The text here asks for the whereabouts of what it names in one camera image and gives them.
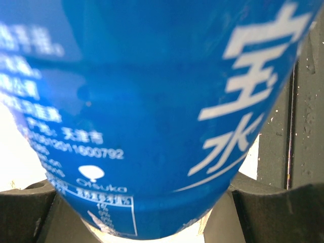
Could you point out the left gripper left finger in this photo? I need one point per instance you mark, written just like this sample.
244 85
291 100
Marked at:
38 214

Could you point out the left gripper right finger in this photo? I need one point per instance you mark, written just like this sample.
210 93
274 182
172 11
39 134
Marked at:
250 211

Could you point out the blue label plastic bottle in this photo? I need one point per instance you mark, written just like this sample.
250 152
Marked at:
141 112

